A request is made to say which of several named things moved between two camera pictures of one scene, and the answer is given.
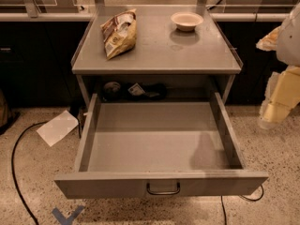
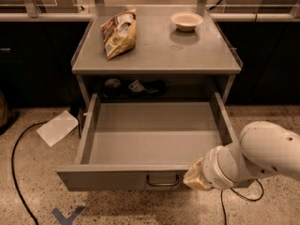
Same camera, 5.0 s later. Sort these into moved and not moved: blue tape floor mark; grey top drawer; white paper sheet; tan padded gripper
Moved: tan padded gripper
Not moved: grey top drawer; white paper sheet; blue tape floor mark
